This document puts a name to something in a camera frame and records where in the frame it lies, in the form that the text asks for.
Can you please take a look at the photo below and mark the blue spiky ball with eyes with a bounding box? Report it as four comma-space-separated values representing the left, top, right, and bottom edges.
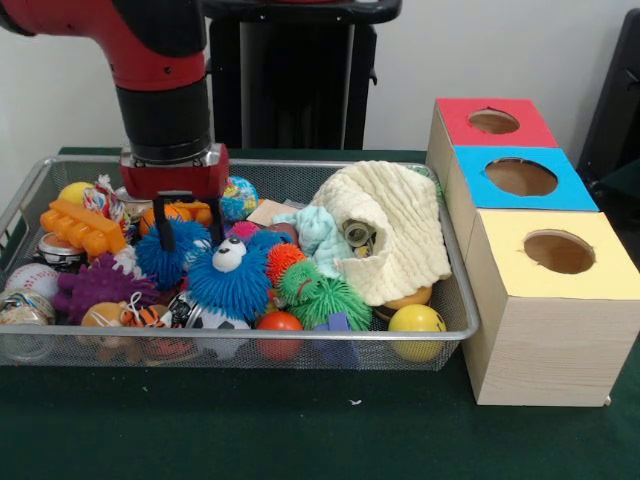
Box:
187, 237, 274, 321

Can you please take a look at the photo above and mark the wooden box with three holes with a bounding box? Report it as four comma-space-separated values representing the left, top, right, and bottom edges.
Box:
426, 97, 640, 407

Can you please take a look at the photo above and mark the dark green table cloth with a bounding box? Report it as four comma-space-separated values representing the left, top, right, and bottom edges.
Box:
0, 146, 640, 480
589, 158, 640, 241

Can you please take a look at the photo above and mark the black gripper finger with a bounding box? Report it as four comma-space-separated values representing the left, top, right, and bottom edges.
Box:
152, 192, 177, 252
207, 195, 226, 247

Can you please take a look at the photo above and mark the large orange toy brick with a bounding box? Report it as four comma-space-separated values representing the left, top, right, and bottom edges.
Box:
39, 198, 127, 259

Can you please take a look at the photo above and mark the cream knitted cloth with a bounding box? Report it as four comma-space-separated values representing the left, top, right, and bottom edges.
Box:
309, 160, 452, 307

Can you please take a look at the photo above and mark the mint knitted cloth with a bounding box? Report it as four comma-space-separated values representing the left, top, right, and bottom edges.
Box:
272, 205, 347, 277

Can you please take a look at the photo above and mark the purple bumpy soft toy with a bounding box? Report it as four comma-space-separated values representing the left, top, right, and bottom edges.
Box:
52, 252, 161, 325

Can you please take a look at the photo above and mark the plain blue spiky ball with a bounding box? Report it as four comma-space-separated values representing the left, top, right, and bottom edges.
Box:
134, 217, 214, 291

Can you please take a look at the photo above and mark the plain orange ball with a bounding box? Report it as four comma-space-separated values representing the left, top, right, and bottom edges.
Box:
255, 311, 305, 362

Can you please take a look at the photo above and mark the white toy baseball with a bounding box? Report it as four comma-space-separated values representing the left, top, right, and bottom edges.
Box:
4, 263, 60, 302

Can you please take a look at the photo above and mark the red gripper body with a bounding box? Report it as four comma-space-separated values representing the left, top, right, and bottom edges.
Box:
118, 143, 230, 202

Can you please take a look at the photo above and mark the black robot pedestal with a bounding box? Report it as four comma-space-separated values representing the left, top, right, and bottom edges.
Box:
202, 0, 404, 150

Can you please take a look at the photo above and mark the black stand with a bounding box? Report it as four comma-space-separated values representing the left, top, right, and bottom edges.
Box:
577, 7, 640, 174

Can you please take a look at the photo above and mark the green stringy puffer ball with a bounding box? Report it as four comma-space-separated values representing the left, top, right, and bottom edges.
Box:
277, 259, 374, 332

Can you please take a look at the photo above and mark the yellow smiley ball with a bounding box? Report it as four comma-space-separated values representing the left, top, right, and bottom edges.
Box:
388, 303, 447, 362

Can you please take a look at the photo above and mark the blue globe ball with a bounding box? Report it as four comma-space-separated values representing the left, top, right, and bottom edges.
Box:
219, 175, 260, 222

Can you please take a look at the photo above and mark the silver mesh bin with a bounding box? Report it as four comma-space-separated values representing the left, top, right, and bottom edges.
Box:
0, 154, 480, 372

